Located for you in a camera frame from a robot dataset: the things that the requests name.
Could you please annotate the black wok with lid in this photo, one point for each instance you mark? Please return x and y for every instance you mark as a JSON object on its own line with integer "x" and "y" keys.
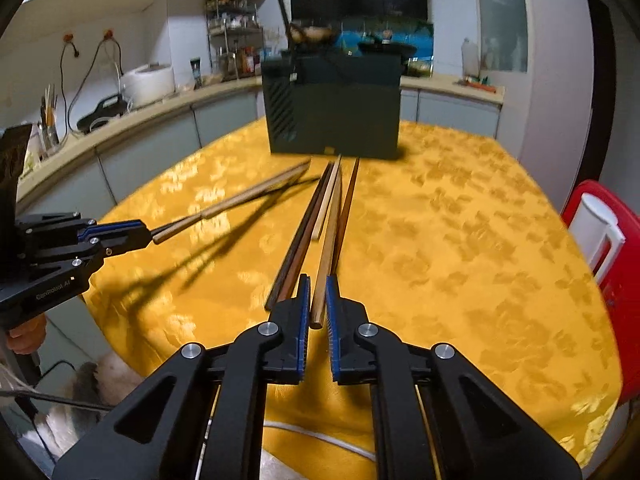
{"x": 387, "y": 46}

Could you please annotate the tan wooden chopstick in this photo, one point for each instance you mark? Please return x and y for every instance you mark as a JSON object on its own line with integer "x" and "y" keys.
{"x": 322, "y": 280}

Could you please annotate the metal spice rack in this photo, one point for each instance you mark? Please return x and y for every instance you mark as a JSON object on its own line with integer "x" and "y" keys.
{"x": 235, "y": 35}

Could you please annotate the yellow floral tablecloth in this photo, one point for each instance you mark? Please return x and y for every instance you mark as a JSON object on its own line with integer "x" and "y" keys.
{"x": 450, "y": 270}

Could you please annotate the dark green utensil holder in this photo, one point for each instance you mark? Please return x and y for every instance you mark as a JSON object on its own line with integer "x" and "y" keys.
{"x": 340, "y": 105}

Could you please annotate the metal utensil cup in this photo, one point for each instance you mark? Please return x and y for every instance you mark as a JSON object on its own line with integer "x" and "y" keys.
{"x": 50, "y": 130}

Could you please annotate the brown frying pan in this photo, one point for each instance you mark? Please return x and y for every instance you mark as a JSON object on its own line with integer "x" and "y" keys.
{"x": 312, "y": 34}

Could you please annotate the white fluffy fabric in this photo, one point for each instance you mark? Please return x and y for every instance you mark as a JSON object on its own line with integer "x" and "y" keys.
{"x": 115, "y": 375}

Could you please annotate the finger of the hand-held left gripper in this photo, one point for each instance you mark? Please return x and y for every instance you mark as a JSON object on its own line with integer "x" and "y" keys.
{"x": 122, "y": 248}
{"x": 115, "y": 227}

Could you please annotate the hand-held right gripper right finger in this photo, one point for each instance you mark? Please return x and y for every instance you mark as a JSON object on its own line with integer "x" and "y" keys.
{"x": 334, "y": 320}

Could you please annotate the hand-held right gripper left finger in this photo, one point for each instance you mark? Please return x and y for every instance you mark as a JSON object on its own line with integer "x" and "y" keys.
{"x": 301, "y": 320}

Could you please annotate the reddish brown chopstick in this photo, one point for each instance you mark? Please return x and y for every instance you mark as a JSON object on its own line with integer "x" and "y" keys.
{"x": 304, "y": 240}

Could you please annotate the dark brown chopstick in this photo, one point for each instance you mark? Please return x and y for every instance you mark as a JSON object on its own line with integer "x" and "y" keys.
{"x": 295, "y": 240}

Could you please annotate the dark red chopstick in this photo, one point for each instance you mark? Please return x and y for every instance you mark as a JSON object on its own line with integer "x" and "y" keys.
{"x": 348, "y": 210}

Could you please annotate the frosted glass window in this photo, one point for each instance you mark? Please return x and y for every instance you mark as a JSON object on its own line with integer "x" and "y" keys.
{"x": 502, "y": 15}

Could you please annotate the pale wooden chopstick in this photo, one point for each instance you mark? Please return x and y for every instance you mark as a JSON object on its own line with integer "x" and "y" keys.
{"x": 327, "y": 200}

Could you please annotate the brown wooden chopstick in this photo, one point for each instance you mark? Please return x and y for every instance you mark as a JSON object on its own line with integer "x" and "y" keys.
{"x": 260, "y": 194}

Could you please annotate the white rice cooker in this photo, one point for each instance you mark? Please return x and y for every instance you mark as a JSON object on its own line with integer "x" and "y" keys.
{"x": 147, "y": 85}

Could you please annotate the kitchen counter with cabinets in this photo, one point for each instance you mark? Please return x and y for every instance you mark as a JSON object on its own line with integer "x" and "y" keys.
{"x": 150, "y": 145}

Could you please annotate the light wooden chopstick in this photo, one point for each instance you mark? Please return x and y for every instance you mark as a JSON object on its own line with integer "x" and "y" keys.
{"x": 250, "y": 188}

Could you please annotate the person's left hand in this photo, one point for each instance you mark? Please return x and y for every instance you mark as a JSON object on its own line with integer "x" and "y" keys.
{"x": 27, "y": 335}

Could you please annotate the blue tile backsplash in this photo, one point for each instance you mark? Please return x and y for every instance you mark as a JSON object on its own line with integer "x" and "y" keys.
{"x": 420, "y": 40}

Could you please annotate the white electric kettle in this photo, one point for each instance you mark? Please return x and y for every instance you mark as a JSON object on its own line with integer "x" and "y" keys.
{"x": 595, "y": 225}

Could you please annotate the red plastic chair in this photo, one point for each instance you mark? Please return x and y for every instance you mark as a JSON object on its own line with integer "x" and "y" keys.
{"x": 620, "y": 300}

